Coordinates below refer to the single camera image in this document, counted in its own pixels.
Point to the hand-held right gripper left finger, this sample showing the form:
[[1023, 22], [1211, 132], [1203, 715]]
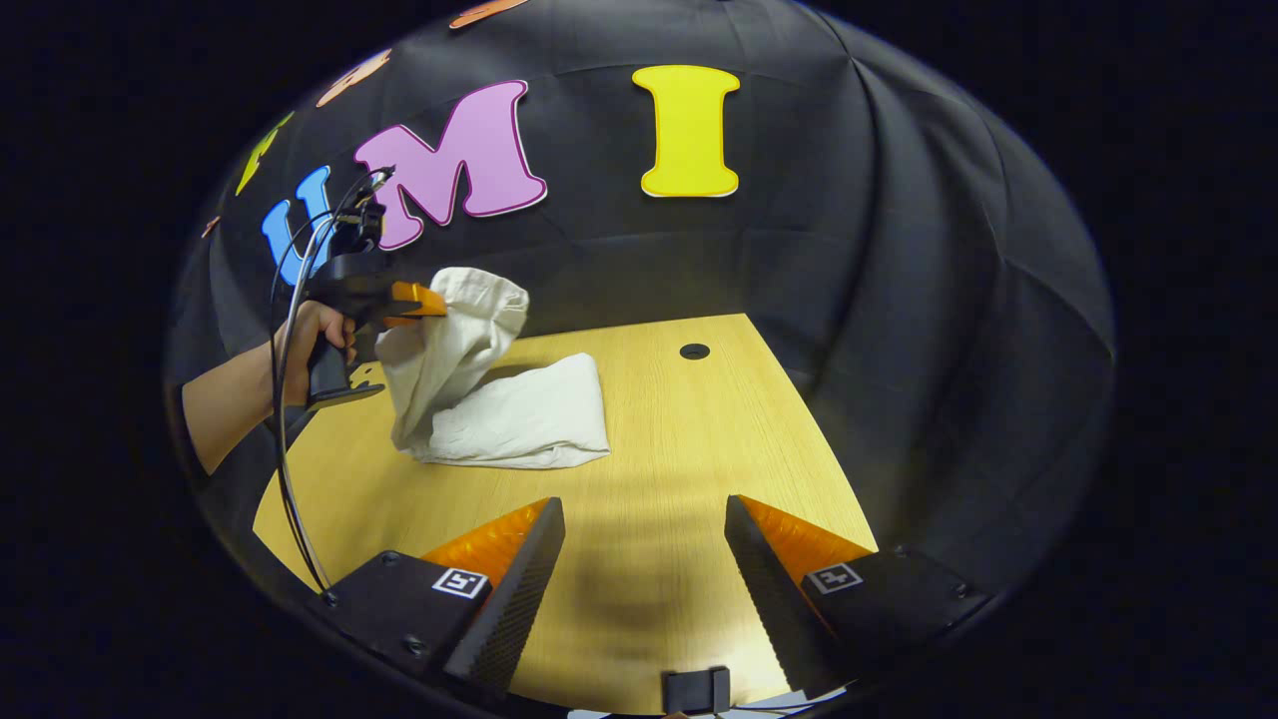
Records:
[[514, 609]]

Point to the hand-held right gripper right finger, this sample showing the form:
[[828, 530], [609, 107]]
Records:
[[774, 609]]

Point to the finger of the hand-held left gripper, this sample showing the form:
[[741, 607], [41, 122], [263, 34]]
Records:
[[414, 300]]

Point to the white jeans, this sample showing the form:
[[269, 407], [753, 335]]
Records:
[[529, 419]]

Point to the black table edge bracket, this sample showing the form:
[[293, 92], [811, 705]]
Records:
[[696, 689]]

